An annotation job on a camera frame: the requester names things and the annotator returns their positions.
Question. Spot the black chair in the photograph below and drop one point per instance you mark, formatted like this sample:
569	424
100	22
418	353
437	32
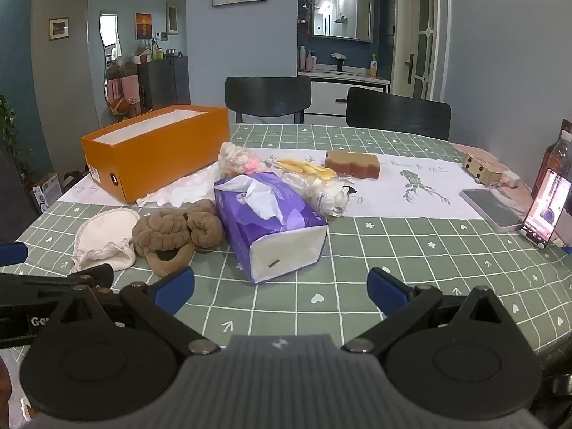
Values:
268	94
397	114

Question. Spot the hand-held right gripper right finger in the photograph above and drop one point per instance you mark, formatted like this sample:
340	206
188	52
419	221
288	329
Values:
384	292

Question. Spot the small green framed picture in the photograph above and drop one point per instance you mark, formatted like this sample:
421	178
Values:
59	29

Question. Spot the pink cloth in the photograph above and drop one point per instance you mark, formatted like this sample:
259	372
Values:
523	196

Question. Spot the white power adapter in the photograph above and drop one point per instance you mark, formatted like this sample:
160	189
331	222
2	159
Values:
509	178

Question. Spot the grey flat tablet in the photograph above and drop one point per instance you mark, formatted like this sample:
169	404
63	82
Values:
491	208

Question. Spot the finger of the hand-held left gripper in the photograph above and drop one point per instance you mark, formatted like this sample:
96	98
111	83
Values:
13	253
67	278

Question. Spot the smartphone on white stand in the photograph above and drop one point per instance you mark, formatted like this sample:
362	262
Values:
547	205

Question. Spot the pink bottles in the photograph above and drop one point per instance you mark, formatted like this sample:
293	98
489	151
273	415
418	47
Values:
308	59

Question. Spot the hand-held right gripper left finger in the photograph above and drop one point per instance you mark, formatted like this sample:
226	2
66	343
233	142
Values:
176	288

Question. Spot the brown sponge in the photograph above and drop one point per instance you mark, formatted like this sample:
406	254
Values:
353	165

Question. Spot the green houseplant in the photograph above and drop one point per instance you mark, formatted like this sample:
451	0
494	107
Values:
11	134

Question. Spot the brown braided plush toy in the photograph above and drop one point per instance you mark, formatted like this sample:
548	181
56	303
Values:
165	232

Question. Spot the white tissue paper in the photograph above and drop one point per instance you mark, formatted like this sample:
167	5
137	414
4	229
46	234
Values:
178	190

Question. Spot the rectangular framed wall mirror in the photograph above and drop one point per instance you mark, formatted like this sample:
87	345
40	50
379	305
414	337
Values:
343	6

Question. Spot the yellow bottle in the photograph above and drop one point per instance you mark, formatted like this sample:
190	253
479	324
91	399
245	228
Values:
373	67

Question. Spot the wooden dotted block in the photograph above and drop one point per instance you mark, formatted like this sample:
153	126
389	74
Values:
482	167

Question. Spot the cream round cloth pad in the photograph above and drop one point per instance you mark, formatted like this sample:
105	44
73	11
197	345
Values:
102	237

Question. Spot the grey framed wall picture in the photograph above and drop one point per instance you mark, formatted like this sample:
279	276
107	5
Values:
172	18

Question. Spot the white blue carton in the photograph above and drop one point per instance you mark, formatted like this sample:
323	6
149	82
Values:
47	192

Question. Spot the brown glass bottle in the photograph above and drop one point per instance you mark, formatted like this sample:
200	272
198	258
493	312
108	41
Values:
556	152

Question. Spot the pink bags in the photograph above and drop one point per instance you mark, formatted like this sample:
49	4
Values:
125	94

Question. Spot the green checked tablecloth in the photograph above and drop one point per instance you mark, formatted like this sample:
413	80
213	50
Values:
402	250

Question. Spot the dark storage cabinet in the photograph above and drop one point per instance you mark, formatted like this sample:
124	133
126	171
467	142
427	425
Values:
165	82

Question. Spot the yellow cloth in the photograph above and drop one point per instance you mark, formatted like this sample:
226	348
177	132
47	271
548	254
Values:
304	167

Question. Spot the white pink knitted toy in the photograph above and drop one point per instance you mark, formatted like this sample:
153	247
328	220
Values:
234	156

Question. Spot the orange sunset wall picture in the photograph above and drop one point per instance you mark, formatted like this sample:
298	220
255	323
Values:
144	26

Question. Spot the clear plastic wrapper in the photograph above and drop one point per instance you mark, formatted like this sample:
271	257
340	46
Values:
333	199

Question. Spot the orange cardboard box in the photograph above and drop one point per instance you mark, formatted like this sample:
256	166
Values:
178	152

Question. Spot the purple tissue pack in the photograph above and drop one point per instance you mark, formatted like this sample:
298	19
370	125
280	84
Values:
268	232

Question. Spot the glass paned door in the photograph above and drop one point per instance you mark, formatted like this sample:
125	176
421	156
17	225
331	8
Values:
418	31

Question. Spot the wavy wall mirror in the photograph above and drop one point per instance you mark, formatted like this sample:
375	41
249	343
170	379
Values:
109	53

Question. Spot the white vanity cabinet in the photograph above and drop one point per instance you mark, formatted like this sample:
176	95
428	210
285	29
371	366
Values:
326	94

